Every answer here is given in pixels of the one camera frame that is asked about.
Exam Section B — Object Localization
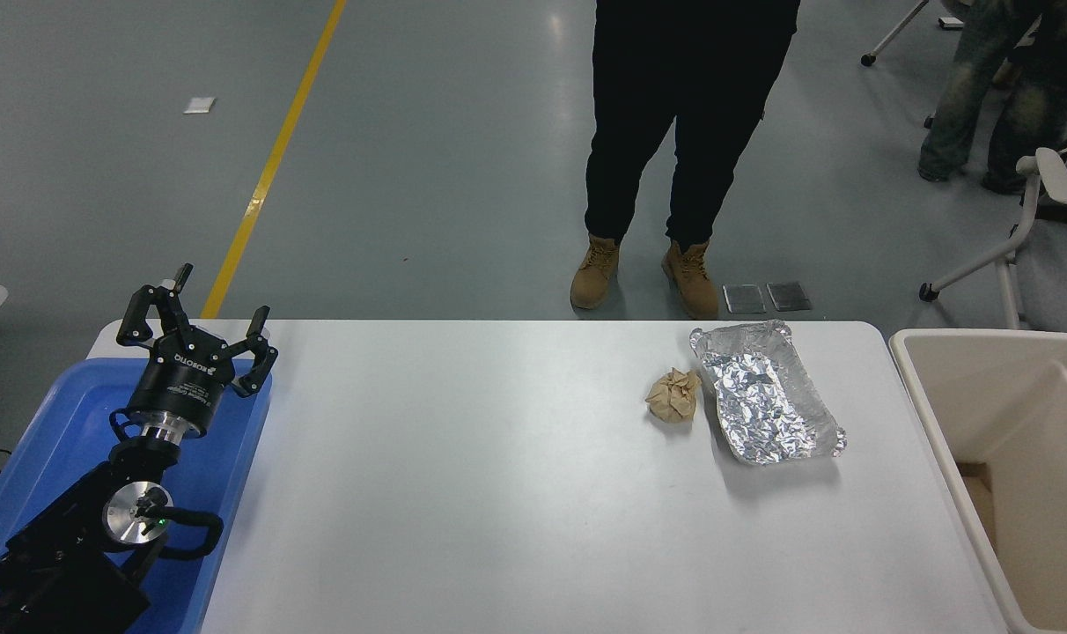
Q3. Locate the silver foil tray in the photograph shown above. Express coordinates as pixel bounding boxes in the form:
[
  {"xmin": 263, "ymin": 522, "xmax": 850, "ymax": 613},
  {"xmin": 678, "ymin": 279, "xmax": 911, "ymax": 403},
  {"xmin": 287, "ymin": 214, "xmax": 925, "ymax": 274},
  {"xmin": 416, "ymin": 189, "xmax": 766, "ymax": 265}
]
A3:
[{"xmin": 689, "ymin": 320, "xmax": 848, "ymax": 467}]

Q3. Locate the white chair with armrest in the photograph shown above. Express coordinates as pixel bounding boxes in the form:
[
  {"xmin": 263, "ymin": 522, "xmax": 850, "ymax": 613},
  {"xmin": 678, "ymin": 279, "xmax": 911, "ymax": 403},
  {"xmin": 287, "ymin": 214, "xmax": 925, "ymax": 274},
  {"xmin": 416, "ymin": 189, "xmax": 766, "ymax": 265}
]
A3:
[{"xmin": 919, "ymin": 147, "xmax": 1067, "ymax": 330}]

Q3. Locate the crumpled tan paper ball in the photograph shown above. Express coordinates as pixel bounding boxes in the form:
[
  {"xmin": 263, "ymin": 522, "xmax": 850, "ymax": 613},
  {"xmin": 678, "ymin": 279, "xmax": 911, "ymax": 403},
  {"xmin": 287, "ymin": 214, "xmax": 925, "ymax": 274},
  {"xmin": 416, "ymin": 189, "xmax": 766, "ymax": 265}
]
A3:
[{"xmin": 645, "ymin": 367, "xmax": 703, "ymax": 424}]

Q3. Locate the large pale plastic bin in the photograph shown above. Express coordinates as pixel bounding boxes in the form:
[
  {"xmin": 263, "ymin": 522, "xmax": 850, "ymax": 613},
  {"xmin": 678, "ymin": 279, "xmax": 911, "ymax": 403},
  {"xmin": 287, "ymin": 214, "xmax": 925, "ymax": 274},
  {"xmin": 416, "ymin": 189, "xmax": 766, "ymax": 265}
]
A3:
[{"xmin": 888, "ymin": 328, "xmax": 1067, "ymax": 634}]

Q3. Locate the grey metal floor plate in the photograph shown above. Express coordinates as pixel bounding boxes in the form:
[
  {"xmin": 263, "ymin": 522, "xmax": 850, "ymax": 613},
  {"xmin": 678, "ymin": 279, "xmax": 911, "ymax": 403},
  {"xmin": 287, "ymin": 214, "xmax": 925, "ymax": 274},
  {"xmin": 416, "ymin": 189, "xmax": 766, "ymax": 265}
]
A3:
[
  {"xmin": 723, "ymin": 284, "xmax": 768, "ymax": 315},
  {"xmin": 767, "ymin": 281, "xmax": 813, "ymax": 313}
]

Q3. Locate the blue plastic tray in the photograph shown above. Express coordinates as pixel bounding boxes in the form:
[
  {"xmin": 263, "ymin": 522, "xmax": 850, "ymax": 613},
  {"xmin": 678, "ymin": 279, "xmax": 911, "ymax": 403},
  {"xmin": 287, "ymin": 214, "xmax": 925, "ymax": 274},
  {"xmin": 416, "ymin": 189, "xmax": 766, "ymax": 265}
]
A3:
[{"xmin": 0, "ymin": 357, "xmax": 274, "ymax": 634}]

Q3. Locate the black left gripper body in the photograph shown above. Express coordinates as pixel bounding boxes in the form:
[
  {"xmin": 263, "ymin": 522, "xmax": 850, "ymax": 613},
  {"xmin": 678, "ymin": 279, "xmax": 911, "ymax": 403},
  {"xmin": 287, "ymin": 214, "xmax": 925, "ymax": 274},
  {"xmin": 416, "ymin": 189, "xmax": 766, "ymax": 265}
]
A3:
[{"xmin": 129, "ymin": 324, "xmax": 236, "ymax": 439}]

